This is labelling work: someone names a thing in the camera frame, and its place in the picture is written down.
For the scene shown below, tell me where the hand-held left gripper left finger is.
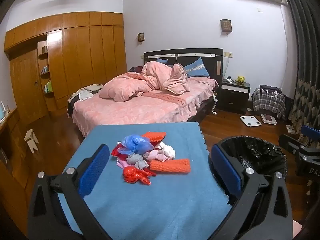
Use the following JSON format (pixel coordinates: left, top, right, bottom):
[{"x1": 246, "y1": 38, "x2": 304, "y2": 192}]
[{"x1": 27, "y1": 144, "x2": 113, "y2": 240}]

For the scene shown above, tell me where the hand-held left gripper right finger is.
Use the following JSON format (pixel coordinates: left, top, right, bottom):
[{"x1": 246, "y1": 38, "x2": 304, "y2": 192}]
[{"x1": 207, "y1": 144, "x2": 293, "y2": 240}]

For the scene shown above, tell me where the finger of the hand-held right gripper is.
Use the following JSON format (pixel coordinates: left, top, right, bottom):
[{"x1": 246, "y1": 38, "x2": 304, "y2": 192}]
[
  {"x1": 301, "y1": 124, "x2": 320, "y2": 142},
  {"x1": 278, "y1": 134, "x2": 304, "y2": 154}
]

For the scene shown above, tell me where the black bin liner bag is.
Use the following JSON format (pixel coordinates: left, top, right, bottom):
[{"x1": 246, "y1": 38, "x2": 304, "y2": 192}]
[{"x1": 225, "y1": 137, "x2": 287, "y2": 180}]

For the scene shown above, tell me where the black trash bin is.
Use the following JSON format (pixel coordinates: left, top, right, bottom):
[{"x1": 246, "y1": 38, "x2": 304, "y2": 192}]
[{"x1": 209, "y1": 135, "x2": 288, "y2": 205}]

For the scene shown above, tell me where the red plastic bag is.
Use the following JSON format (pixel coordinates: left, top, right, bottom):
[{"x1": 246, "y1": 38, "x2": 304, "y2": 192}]
[{"x1": 122, "y1": 167, "x2": 157, "y2": 186}]

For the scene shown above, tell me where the grey sock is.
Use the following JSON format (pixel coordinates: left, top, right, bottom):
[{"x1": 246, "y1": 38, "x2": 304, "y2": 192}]
[{"x1": 126, "y1": 153, "x2": 150, "y2": 170}]

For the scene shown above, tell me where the blue plastic bag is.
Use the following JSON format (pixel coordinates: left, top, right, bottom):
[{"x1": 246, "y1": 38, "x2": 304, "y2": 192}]
[{"x1": 122, "y1": 134, "x2": 154, "y2": 154}]

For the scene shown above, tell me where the orange foam net sleeve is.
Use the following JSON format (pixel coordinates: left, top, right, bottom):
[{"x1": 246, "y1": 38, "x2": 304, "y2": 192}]
[
  {"x1": 141, "y1": 131, "x2": 167, "y2": 145},
  {"x1": 149, "y1": 158, "x2": 192, "y2": 174}
]

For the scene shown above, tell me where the bathroom scale with dark panel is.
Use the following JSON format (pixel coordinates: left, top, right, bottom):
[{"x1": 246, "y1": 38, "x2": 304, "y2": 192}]
[{"x1": 261, "y1": 114, "x2": 277, "y2": 125}]

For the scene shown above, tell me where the white bathroom scale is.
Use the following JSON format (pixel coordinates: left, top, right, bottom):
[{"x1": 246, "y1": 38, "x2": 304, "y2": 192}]
[{"x1": 240, "y1": 115, "x2": 262, "y2": 127}]

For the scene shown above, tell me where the plaid cloth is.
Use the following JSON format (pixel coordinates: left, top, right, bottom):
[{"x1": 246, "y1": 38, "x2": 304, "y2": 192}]
[{"x1": 251, "y1": 88, "x2": 286, "y2": 118}]

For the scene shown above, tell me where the dark jacket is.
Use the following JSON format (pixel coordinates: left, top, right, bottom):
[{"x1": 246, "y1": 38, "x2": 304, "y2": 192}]
[{"x1": 259, "y1": 85, "x2": 282, "y2": 94}]

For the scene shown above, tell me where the blue table cloth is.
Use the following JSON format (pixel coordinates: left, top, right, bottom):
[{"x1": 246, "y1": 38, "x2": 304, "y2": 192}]
[{"x1": 56, "y1": 122, "x2": 232, "y2": 240}]

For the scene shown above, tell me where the black cloth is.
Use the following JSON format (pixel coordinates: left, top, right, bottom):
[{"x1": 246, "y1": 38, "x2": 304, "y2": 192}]
[{"x1": 67, "y1": 97, "x2": 76, "y2": 117}]

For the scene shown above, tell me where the person's leg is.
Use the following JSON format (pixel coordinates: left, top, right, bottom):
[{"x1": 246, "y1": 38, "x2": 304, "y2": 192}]
[{"x1": 292, "y1": 219, "x2": 305, "y2": 240}]

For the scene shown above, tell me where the black and white nightstand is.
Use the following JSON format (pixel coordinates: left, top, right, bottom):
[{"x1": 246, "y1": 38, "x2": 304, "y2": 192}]
[{"x1": 220, "y1": 81, "x2": 251, "y2": 114}]

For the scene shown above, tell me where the small wooden stool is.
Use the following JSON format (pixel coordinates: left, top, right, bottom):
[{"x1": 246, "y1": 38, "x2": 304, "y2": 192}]
[{"x1": 24, "y1": 129, "x2": 39, "y2": 153}]

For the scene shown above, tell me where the bed with pink bedding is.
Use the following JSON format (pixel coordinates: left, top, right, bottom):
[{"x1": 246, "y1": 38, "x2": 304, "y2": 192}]
[{"x1": 72, "y1": 76, "x2": 218, "y2": 138}]

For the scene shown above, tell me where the dark patterned curtain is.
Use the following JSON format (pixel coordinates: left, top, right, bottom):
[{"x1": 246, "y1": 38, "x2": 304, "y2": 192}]
[{"x1": 279, "y1": 0, "x2": 320, "y2": 140}]

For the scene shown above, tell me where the beige clothes pile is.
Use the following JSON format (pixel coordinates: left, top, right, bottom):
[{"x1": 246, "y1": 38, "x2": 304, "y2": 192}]
[{"x1": 71, "y1": 84, "x2": 103, "y2": 102}]

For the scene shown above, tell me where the pink duvet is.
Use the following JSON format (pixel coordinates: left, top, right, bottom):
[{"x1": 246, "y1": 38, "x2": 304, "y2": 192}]
[{"x1": 99, "y1": 61, "x2": 190, "y2": 103}]

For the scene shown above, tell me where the large blue pillow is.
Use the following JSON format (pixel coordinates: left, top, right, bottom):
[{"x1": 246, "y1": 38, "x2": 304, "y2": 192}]
[{"x1": 184, "y1": 57, "x2": 210, "y2": 78}]

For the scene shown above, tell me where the wooden wardrobe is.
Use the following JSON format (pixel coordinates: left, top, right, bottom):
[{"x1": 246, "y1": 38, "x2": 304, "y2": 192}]
[{"x1": 4, "y1": 12, "x2": 127, "y2": 130}]

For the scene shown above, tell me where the dark bed headboard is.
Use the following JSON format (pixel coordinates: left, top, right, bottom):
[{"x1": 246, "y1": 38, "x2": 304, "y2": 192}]
[{"x1": 144, "y1": 48, "x2": 224, "y2": 77}]

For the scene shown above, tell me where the air conditioner cable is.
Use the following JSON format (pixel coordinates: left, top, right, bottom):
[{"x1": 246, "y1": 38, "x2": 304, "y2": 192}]
[{"x1": 279, "y1": 3, "x2": 288, "y2": 87}]

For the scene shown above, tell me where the large wooden wall lamp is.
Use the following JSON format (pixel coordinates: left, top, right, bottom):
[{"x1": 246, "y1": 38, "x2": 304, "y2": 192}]
[{"x1": 220, "y1": 19, "x2": 232, "y2": 33}]

